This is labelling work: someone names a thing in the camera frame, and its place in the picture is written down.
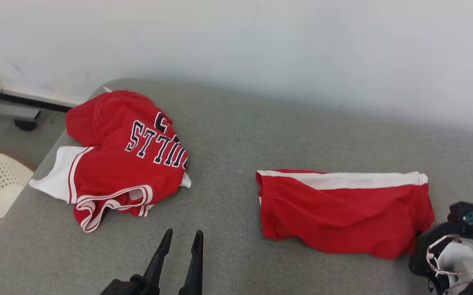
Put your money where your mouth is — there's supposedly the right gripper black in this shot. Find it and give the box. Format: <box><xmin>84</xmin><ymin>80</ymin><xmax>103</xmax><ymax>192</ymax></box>
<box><xmin>409</xmin><ymin>222</ymin><xmax>462</xmax><ymax>276</ymax></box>

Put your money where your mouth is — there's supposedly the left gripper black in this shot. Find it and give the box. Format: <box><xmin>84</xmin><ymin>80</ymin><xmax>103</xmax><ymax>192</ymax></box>
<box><xmin>99</xmin><ymin>229</ymin><xmax>204</xmax><ymax>295</ymax></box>

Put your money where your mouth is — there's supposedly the red shorts white stripe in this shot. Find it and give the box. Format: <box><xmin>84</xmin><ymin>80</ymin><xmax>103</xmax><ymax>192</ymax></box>
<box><xmin>255</xmin><ymin>169</ymin><xmax>436</xmax><ymax>259</ymax></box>

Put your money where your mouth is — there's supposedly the red Bulls basketball jersey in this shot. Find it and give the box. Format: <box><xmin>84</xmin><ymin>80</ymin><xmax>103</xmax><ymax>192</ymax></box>
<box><xmin>29</xmin><ymin>89</ymin><xmax>192</xmax><ymax>233</ymax></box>

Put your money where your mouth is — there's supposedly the black round caster foot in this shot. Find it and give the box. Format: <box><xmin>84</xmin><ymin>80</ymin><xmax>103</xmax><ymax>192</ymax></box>
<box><xmin>14</xmin><ymin>118</ymin><xmax>37</xmax><ymax>132</ymax></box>

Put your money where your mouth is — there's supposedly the white black wall skirting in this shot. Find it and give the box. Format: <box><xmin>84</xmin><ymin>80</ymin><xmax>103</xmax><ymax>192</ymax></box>
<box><xmin>0</xmin><ymin>87</ymin><xmax>86</xmax><ymax>113</ymax></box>

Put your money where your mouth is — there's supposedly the grey metal frame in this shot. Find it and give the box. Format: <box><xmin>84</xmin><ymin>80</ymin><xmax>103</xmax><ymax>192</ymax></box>
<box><xmin>0</xmin><ymin>61</ymin><xmax>42</xmax><ymax>122</ymax></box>

